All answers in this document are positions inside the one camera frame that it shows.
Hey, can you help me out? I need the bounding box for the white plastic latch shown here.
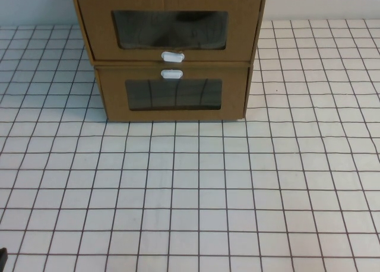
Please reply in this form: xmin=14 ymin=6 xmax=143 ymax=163
xmin=160 ymin=50 xmax=186 ymax=63
xmin=160 ymin=68 xmax=184 ymax=80

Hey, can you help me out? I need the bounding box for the white grid tablecloth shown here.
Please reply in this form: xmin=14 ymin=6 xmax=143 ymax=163
xmin=0 ymin=18 xmax=380 ymax=272

